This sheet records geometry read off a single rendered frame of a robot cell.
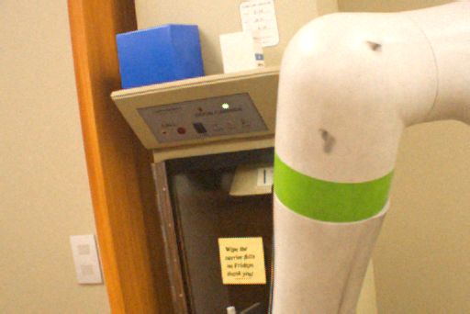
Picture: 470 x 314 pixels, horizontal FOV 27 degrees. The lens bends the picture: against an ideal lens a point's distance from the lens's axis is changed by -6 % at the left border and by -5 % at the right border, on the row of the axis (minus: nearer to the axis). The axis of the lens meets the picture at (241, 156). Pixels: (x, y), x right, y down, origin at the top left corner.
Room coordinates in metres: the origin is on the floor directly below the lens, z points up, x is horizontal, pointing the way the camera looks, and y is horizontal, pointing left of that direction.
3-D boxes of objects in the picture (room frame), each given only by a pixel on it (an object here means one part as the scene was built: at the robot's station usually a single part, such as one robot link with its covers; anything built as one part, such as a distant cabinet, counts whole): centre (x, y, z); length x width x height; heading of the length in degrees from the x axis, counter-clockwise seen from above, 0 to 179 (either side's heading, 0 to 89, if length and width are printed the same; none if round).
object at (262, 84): (1.55, 0.02, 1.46); 0.32 x 0.11 x 0.10; 66
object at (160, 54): (1.59, 0.10, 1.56); 0.10 x 0.10 x 0.09; 66
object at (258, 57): (1.53, -0.02, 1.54); 0.05 x 0.05 x 0.06; 74
